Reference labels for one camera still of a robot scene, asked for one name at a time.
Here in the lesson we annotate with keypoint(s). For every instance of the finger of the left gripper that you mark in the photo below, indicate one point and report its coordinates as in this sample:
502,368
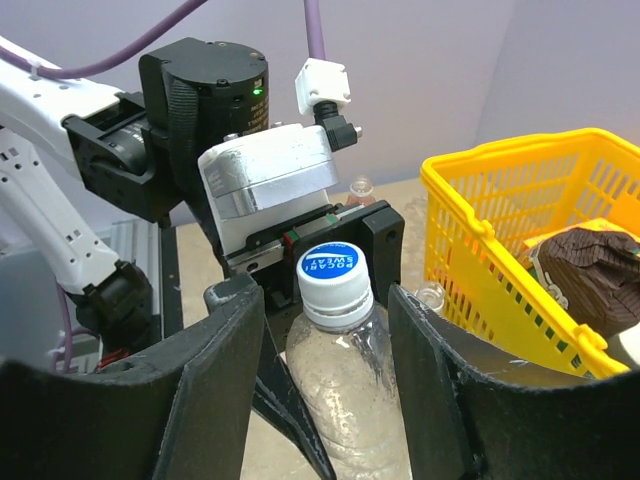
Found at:
278,401

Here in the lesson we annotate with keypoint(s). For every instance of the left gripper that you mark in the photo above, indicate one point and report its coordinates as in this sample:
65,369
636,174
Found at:
270,256

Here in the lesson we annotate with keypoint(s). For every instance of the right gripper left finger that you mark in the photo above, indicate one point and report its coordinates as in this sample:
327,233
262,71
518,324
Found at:
177,410

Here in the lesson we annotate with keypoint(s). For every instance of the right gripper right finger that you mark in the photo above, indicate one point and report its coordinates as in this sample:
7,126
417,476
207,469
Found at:
474,411

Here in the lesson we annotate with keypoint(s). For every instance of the orange tea bottle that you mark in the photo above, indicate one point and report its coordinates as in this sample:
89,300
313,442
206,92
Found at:
360,191

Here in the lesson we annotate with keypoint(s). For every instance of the clear bottle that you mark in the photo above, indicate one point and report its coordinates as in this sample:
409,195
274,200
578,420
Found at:
346,378
432,294

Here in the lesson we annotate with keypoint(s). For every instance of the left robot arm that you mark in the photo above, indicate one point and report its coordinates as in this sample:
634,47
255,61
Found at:
139,152

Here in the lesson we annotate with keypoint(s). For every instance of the yellow plastic shopping basket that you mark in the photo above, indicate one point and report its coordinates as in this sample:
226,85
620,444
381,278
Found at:
486,202

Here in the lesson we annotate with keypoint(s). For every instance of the brown wrapped package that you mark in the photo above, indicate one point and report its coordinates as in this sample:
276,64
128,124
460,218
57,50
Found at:
604,296

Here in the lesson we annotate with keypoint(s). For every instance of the aluminium frame rail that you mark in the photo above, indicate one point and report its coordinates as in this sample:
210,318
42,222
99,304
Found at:
138,242

